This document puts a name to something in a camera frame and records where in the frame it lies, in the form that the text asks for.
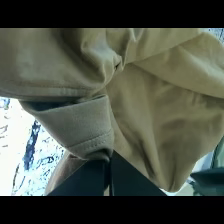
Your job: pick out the tan shirt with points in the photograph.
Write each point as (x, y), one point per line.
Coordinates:
(160, 110)

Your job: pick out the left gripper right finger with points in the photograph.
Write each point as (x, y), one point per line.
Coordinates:
(131, 180)

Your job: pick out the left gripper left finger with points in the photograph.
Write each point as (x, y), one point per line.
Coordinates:
(85, 180)

